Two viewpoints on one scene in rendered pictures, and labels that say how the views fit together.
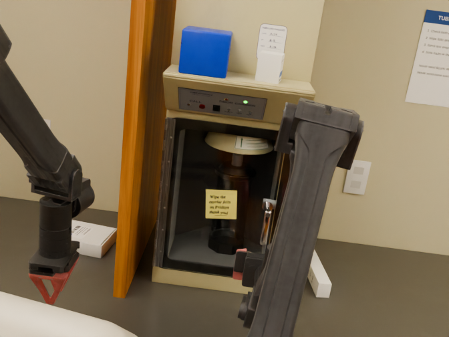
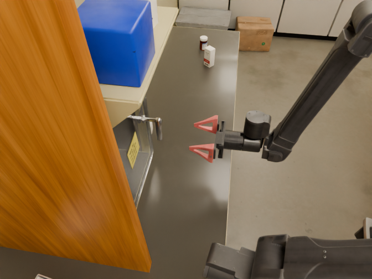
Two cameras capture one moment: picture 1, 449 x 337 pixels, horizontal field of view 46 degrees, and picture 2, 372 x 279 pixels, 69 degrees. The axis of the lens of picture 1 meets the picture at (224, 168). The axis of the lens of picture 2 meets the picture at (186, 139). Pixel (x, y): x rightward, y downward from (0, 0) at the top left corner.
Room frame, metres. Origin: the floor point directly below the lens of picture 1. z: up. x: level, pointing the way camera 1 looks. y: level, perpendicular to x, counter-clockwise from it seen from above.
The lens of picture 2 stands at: (0.98, 0.44, 1.77)
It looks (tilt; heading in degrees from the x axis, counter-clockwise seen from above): 49 degrees down; 279
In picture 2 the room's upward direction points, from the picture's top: straight up
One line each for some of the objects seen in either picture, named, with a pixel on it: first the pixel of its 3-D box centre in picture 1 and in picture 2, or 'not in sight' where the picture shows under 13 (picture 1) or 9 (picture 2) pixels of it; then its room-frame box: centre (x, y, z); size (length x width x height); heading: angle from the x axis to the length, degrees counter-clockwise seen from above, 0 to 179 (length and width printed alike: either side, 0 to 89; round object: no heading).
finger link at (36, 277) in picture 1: (53, 278); not in sight; (0.86, 0.29, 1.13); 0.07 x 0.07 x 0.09; 0
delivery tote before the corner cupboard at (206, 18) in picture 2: not in sight; (203, 29); (1.27, -2.72, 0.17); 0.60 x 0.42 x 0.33; 178
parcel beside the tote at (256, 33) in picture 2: not in sight; (252, 34); (0.67, -2.74, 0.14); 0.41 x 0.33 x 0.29; 6
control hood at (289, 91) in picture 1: (236, 99); (137, 65); (1.15, -0.01, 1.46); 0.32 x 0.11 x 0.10; 90
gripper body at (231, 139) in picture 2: (268, 279); (230, 140); (0.93, -0.12, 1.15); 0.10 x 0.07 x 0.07; 89
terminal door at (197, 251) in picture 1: (223, 203); (132, 148); (1.20, -0.01, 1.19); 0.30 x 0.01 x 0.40; 89
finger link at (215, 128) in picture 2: not in sight; (208, 129); (1.00, -0.15, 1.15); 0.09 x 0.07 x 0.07; 179
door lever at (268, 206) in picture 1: (265, 223); (153, 128); (1.17, -0.12, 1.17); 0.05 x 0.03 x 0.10; 179
